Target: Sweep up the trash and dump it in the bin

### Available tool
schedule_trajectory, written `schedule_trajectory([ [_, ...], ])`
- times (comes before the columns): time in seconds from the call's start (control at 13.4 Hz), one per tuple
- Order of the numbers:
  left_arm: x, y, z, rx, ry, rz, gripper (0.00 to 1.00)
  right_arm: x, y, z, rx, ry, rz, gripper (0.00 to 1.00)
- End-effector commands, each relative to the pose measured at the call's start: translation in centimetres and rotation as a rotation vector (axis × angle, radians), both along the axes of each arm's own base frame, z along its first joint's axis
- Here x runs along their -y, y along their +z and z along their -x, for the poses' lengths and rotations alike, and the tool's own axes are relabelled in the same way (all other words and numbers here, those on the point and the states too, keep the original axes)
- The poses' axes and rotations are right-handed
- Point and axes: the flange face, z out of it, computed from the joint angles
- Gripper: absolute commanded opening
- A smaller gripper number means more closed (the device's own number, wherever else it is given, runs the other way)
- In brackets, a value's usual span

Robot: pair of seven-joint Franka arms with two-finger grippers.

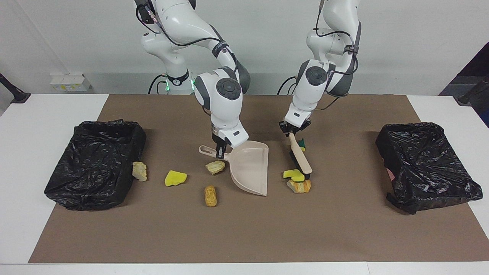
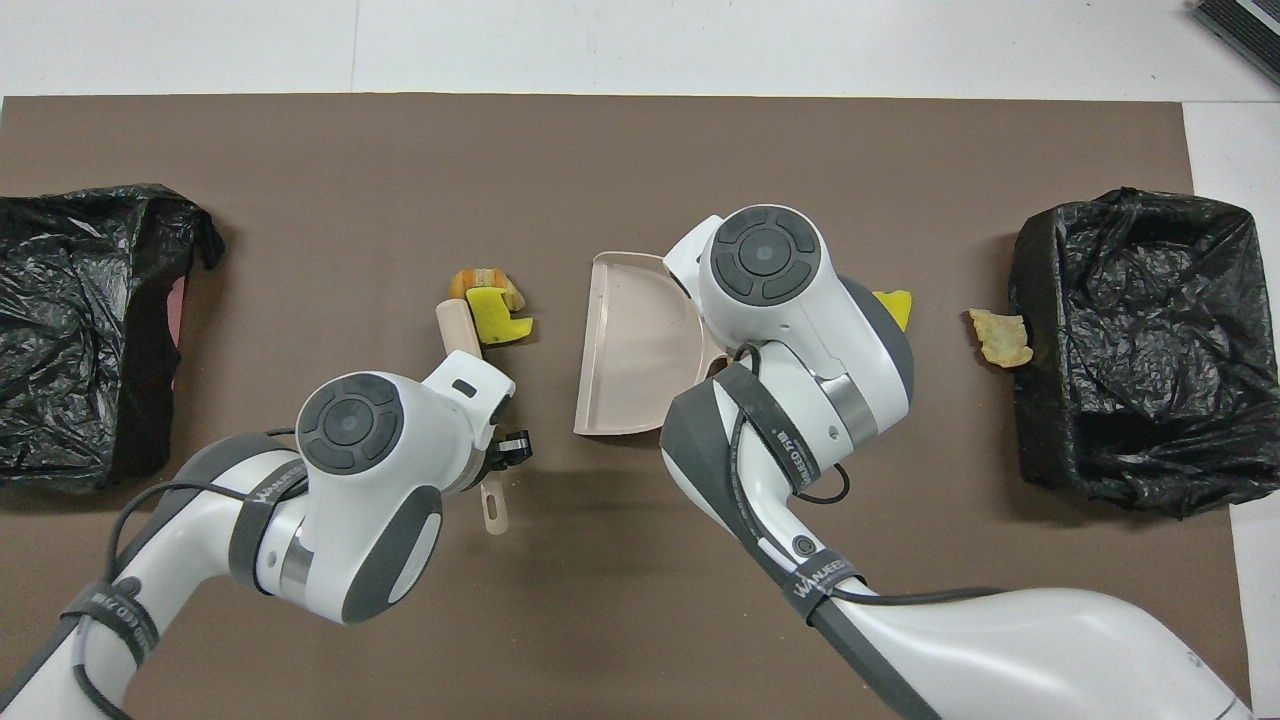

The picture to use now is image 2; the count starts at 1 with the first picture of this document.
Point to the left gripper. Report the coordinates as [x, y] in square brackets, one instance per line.
[470, 390]

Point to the beige plastic dustpan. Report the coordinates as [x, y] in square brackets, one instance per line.
[630, 350]

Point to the pale striped sponge chip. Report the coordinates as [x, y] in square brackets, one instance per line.
[1000, 338]

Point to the orange striped sponge piece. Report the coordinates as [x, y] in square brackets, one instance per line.
[470, 278]

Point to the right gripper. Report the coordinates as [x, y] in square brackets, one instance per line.
[685, 262]

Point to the grey ribbed object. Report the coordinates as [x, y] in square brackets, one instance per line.
[1250, 25]

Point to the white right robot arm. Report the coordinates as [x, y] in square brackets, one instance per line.
[760, 255]

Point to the beige hand brush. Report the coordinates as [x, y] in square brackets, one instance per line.
[457, 330]

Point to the brown table mat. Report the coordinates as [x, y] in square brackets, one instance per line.
[300, 150]

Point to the black bag-lined trash bin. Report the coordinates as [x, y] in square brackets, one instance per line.
[60, 250]
[1150, 300]

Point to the bent yellow sponge piece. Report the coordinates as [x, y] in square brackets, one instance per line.
[492, 315]

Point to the yellow sponge block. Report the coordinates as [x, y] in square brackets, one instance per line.
[897, 308]

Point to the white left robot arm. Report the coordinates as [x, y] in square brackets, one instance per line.
[400, 520]

